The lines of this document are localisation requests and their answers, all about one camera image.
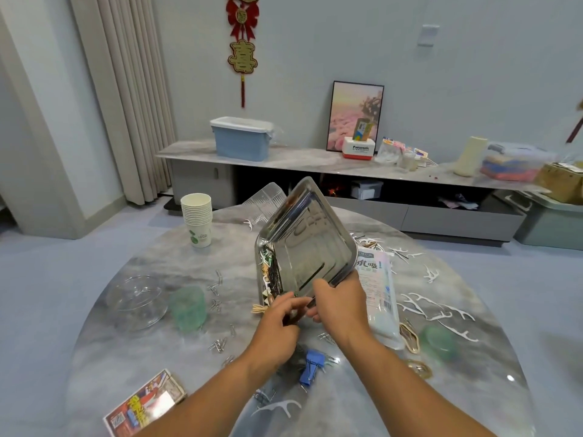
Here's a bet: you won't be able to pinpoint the person's left hand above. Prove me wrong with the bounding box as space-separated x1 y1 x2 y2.
244 291 311 370

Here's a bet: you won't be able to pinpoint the person's right hand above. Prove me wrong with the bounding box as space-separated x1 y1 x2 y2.
305 273 375 356

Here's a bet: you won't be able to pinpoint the clear printed plastic bag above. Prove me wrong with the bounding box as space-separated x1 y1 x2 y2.
353 245 406 351

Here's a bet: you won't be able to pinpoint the pile of floss picks and clips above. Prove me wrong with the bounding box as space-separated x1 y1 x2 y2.
205 245 434 406

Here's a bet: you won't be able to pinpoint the metal tray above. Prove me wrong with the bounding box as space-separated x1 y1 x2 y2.
255 176 359 310

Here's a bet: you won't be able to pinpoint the translucent green plastic cup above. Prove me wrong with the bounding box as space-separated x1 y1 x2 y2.
168 285 209 331

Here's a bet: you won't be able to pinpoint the clear ribbed organizer box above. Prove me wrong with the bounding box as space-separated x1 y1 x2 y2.
239 181 288 224

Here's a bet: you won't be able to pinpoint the group of white paper cups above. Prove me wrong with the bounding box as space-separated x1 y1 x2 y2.
180 192 213 248

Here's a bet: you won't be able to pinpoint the clear round plastic bowl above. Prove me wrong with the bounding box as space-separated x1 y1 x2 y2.
104 273 169 331

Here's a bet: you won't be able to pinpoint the colourful matchbox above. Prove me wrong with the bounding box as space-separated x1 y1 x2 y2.
103 368 188 437

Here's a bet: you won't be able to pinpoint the person's left forearm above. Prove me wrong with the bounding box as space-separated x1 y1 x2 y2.
137 354 284 437

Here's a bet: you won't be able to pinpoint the person's right forearm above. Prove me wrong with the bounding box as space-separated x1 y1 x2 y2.
341 336 497 437

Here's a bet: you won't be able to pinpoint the white floss pick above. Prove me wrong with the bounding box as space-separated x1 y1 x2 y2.
442 323 481 344
396 291 477 324
250 398 304 419

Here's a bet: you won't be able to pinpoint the pale green plastic lid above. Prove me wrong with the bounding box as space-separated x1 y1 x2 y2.
421 323 461 363

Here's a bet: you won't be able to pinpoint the white box in cabinet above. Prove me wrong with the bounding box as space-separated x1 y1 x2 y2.
350 180 384 201

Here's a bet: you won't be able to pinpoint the loose papers in cabinet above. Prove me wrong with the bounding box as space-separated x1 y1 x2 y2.
439 194 479 211

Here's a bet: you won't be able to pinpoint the grey cabinet with marble top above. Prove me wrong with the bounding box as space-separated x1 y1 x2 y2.
157 139 552 244

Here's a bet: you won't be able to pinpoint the white and red small box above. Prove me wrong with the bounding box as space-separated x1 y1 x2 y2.
343 137 377 161

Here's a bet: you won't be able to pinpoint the clear bag of snacks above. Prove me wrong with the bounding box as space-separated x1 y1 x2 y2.
375 139 406 164

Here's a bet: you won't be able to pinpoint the small colourful box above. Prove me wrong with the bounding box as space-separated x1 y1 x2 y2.
353 117 375 142

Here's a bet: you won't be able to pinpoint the blue storage box white lid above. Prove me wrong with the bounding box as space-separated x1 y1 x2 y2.
210 116 275 162

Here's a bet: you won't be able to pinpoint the cream paper roll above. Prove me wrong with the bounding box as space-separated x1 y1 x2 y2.
454 135 489 177

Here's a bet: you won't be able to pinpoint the framed pink picture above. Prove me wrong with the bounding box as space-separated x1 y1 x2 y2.
326 81 386 153

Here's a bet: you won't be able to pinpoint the grey green storage bin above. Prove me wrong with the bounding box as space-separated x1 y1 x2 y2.
514 191 583 251

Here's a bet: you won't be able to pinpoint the clear storage box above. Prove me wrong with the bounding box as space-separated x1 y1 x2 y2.
481 143 555 184

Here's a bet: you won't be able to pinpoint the cardboard box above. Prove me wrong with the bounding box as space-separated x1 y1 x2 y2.
536 161 583 206

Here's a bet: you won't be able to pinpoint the beige curtain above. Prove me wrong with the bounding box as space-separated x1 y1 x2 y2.
68 0 179 206

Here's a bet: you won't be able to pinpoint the white wall switch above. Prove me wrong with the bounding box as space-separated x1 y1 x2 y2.
417 24 441 47

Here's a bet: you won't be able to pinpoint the red gold string wall hanging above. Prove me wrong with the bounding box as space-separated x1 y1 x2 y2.
567 100 583 144

